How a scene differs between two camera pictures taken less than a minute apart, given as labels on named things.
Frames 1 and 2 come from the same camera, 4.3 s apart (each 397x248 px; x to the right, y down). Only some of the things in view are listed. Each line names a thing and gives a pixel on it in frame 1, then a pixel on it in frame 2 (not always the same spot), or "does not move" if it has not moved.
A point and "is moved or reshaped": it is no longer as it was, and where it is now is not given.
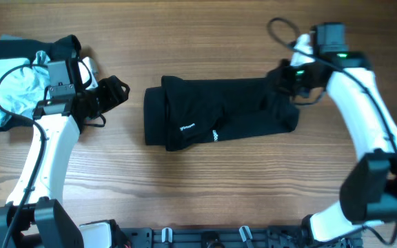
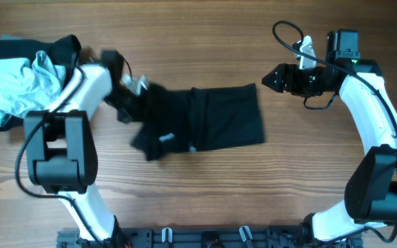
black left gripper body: (103, 97) → (131, 107)
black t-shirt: (184, 111) is moved or reshaped
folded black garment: (61, 49) does not move
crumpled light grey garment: (20, 90) does not move
